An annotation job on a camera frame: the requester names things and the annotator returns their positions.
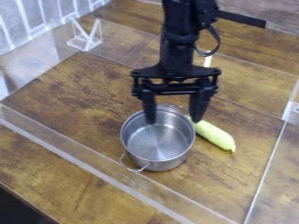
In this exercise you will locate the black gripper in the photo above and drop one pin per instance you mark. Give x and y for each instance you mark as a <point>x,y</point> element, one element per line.
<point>174,76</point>

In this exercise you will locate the green spoon handle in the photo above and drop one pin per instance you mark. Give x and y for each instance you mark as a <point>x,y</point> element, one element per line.
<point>216,135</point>

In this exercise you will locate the stainless steel pot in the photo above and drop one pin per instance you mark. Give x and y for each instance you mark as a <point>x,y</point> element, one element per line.
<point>157,147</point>

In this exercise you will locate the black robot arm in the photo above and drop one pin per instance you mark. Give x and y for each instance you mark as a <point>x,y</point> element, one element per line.
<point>188,17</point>

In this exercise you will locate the clear acrylic triangle stand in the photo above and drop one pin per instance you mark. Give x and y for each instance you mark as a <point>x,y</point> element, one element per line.
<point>86,41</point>

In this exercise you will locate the black bar on table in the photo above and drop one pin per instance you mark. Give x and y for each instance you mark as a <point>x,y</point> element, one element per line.
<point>244,19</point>

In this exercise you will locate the clear acrylic front barrier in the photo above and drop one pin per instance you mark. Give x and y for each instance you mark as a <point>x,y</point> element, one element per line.
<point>134,183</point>

